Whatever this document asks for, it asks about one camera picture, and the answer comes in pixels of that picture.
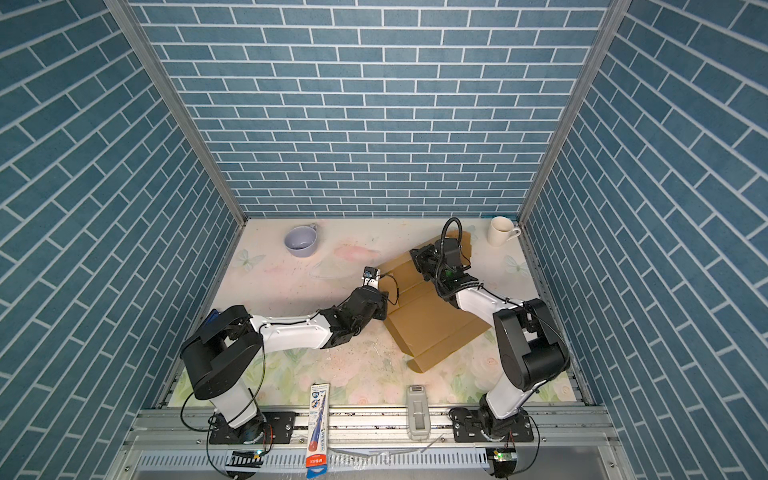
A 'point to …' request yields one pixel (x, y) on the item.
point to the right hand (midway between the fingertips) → (409, 250)
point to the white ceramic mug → (501, 230)
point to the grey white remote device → (418, 412)
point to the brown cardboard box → (423, 325)
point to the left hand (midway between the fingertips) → (391, 296)
